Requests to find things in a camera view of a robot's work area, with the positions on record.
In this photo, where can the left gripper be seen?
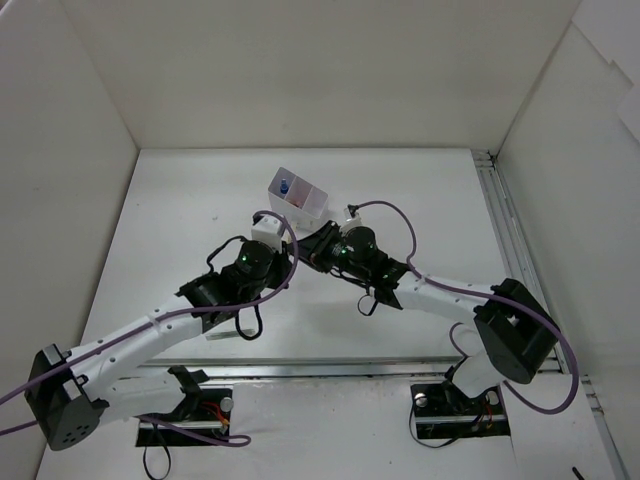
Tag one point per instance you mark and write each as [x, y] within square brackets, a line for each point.
[288, 255]

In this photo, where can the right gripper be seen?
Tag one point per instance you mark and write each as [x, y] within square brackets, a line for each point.
[318, 247]

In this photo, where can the orange highlighter pen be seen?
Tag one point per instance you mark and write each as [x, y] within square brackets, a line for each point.
[296, 203]

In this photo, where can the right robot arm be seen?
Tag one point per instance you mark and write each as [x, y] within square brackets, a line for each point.
[515, 331]

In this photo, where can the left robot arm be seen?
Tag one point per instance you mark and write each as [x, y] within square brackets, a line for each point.
[72, 393]

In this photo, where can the white three-compartment organizer box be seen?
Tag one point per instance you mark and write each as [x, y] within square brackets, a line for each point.
[312, 215]

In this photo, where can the green highlighter pen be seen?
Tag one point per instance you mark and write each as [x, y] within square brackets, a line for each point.
[222, 336]

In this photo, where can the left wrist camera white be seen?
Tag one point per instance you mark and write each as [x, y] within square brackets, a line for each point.
[269, 231]

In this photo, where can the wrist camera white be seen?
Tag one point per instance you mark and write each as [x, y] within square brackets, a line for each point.
[352, 218]
[269, 231]

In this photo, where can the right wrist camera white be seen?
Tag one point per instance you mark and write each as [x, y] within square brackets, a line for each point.
[352, 218]

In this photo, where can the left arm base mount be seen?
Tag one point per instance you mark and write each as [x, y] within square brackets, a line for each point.
[211, 418]

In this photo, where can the aluminium frame rail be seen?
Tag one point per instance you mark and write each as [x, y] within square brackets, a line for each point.
[324, 394]

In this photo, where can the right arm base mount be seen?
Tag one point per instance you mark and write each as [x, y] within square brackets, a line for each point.
[440, 417]

